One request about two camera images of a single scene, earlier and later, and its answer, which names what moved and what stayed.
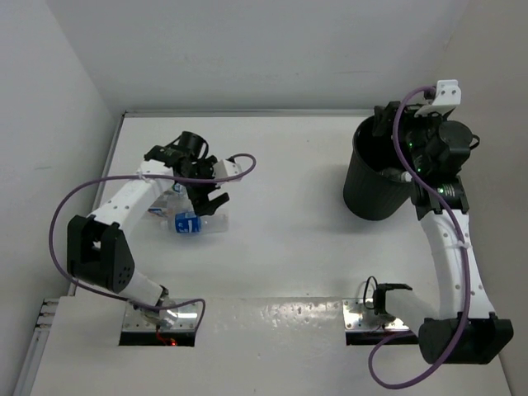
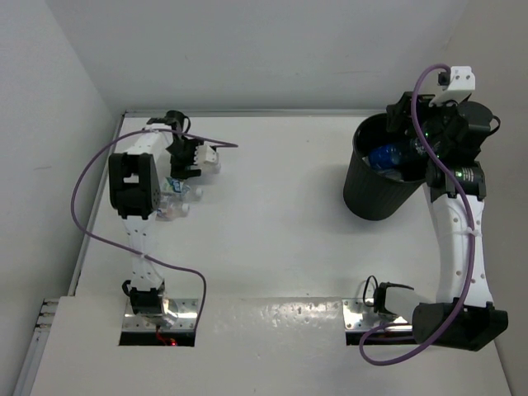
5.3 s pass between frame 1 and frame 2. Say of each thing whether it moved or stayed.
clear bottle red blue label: stayed
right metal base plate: stayed
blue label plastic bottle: moved
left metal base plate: stayed
